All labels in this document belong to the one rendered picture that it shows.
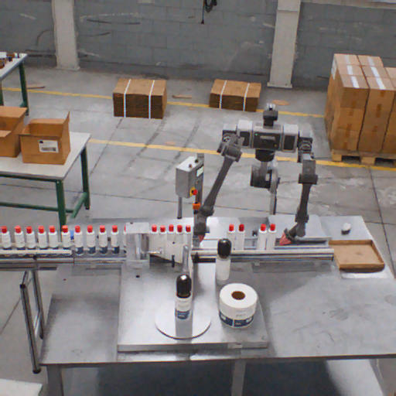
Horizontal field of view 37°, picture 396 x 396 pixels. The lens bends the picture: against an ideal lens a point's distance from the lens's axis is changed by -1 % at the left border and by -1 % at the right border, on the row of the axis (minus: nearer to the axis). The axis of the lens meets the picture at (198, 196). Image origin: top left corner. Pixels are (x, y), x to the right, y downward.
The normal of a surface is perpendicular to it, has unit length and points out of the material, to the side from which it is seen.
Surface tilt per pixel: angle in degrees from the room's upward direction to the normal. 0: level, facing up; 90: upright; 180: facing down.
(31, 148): 90
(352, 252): 0
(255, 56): 90
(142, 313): 0
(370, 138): 87
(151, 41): 90
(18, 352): 0
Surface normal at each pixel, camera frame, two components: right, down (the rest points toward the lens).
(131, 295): 0.04, -0.85
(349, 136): -0.11, 0.48
